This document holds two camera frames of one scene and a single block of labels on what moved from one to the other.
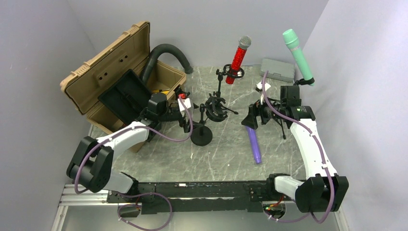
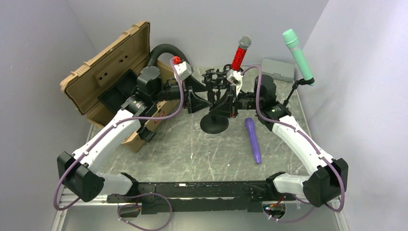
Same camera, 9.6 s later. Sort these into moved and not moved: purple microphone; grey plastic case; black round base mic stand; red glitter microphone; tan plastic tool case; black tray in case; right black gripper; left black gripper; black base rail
Moved: right black gripper; black round base mic stand; left black gripper
Not moved: black tray in case; black base rail; grey plastic case; purple microphone; tan plastic tool case; red glitter microphone
